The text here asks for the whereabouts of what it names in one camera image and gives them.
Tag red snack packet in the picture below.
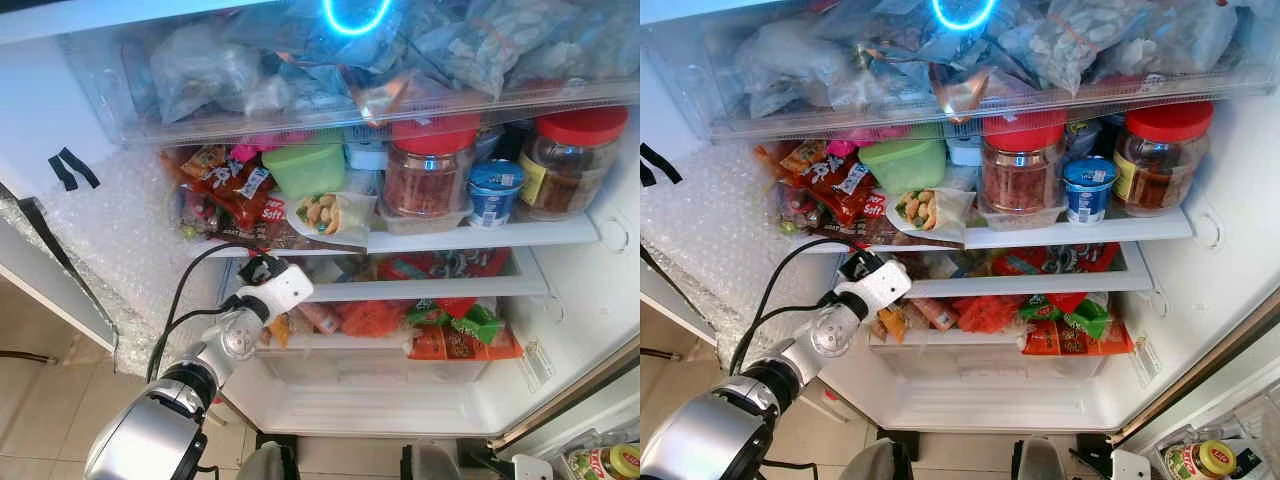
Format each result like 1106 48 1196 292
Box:
180 145 283 237
775 140 873 232

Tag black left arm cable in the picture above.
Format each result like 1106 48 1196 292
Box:
728 236 861 377
147 240 266 383

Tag black tape strips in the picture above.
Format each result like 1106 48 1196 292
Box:
640 143 684 189
48 147 101 192

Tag grey right robot leg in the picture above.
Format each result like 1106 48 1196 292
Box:
1012 438 1080 480
402 443 464 480

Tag wrapped tortilla packet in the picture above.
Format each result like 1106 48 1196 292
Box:
885 187 977 244
287 190 379 248

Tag red net bag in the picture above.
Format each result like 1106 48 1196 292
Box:
335 298 411 339
950 295 1023 335

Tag clear freezer drawer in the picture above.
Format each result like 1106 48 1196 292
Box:
640 0 1280 142
60 0 641 147

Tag flat red food packet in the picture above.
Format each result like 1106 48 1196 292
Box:
378 248 512 282
990 243 1122 277

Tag green snack packet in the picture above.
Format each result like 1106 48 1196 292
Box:
405 300 507 347
1017 293 1113 342

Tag yellow lid jar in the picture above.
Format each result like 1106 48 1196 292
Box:
568 443 641 480
1163 440 1239 480

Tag blue yogurt cup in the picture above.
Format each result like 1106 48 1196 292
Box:
467 160 526 229
1062 155 1120 225

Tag green plastic container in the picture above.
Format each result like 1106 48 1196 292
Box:
858 125 948 197
262 130 348 201

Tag red lid jar brown contents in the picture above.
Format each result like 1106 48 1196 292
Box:
1113 100 1215 218
520 105 630 223

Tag grey robot leg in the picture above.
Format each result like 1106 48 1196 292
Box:
402 443 464 480
237 440 301 480
838 438 914 480
1012 438 1080 480

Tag grey left robot leg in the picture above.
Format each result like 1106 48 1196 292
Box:
237 440 301 480
838 438 914 480

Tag open white fridge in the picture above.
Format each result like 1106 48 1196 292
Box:
640 0 1280 433
0 0 641 439

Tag white fridge shelf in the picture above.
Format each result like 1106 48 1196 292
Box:
790 208 1197 255
190 215 602 259

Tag orange snack packet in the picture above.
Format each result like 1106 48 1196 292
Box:
1020 320 1137 357
405 325 524 362

